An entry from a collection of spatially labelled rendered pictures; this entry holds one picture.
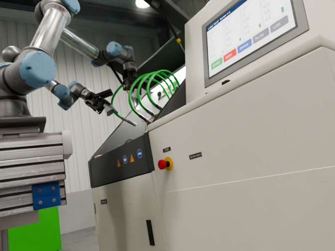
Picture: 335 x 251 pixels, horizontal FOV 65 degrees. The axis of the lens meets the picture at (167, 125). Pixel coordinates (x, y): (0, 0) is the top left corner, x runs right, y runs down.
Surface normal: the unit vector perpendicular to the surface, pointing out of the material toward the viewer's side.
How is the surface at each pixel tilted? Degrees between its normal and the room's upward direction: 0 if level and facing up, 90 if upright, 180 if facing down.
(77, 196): 90
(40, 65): 97
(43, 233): 90
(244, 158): 90
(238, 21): 76
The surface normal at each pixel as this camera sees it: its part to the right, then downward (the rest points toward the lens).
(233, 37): -0.81, -0.22
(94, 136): 0.46, -0.28
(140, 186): -0.79, 0.01
